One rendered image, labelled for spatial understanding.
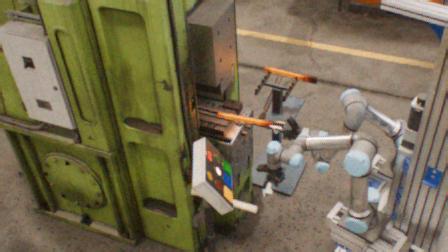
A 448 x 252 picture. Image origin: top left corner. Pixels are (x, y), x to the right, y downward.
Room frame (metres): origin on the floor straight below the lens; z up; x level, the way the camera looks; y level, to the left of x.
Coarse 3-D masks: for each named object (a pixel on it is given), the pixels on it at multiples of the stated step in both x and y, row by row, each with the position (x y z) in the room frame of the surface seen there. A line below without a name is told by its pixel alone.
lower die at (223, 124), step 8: (200, 104) 2.73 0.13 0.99; (200, 112) 2.64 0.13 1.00; (224, 112) 2.63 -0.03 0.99; (232, 112) 2.62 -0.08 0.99; (200, 120) 2.58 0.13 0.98; (208, 120) 2.56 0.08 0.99; (216, 120) 2.56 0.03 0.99; (224, 120) 2.55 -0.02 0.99; (232, 120) 2.58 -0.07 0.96; (200, 128) 2.53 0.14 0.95; (216, 128) 2.49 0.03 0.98; (224, 128) 2.48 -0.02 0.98; (224, 136) 2.46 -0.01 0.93
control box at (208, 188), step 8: (200, 144) 2.13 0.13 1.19; (208, 144) 2.14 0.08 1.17; (200, 152) 2.07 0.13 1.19; (208, 152) 2.07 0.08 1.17; (216, 152) 2.15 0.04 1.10; (200, 160) 2.00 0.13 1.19; (208, 160) 2.01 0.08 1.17; (216, 160) 2.08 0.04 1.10; (200, 168) 1.94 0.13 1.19; (208, 168) 1.95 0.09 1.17; (200, 176) 1.88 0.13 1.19; (216, 176) 1.95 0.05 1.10; (200, 184) 1.84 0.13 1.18; (208, 184) 1.84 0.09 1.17; (216, 184) 1.89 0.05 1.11; (224, 184) 1.95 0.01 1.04; (200, 192) 1.84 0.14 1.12; (208, 192) 1.84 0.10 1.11; (216, 192) 1.84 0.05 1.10; (232, 192) 1.96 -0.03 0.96; (208, 200) 1.84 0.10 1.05; (216, 200) 1.84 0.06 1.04; (224, 200) 1.84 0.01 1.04; (216, 208) 1.84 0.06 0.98; (224, 208) 1.83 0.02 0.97; (232, 208) 1.83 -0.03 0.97
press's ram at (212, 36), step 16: (208, 0) 2.71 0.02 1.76; (224, 0) 2.69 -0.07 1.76; (192, 16) 2.54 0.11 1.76; (208, 16) 2.52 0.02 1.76; (224, 16) 2.56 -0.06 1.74; (192, 32) 2.47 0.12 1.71; (208, 32) 2.42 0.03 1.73; (224, 32) 2.54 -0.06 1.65; (192, 48) 2.47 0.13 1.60; (208, 48) 2.43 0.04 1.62; (224, 48) 2.53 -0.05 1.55; (208, 64) 2.43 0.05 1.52; (224, 64) 2.52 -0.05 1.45; (208, 80) 2.43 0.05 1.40
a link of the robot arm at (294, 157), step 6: (294, 144) 1.99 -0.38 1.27; (282, 150) 1.95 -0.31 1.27; (288, 150) 1.95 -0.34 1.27; (294, 150) 1.94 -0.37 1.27; (300, 150) 1.95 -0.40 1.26; (282, 156) 1.92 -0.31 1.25; (288, 156) 1.91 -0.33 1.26; (294, 156) 1.90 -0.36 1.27; (300, 156) 1.90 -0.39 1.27; (282, 162) 1.91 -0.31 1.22; (288, 162) 1.89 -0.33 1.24; (294, 162) 1.87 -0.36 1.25; (300, 162) 1.88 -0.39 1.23
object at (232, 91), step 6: (234, 0) 3.05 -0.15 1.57; (234, 6) 3.05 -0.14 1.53; (234, 12) 3.05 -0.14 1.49; (234, 18) 3.04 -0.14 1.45; (234, 66) 3.01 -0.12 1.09; (234, 72) 3.00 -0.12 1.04; (234, 78) 3.00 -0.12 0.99; (234, 84) 2.99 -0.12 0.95; (198, 90) 2.93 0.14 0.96; (228, 90) 2.88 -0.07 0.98; (234, 90) 2.98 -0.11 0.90; (198, 96) 2.93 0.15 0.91; (204, 96) 2.91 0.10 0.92; (210, 96) 2.89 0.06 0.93; (216, 96) 2.87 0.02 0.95; (222, 96) 2.85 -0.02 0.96; (228, 96) 2.87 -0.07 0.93; (234, 96) 2.96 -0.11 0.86; (222, 102) 2.84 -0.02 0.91
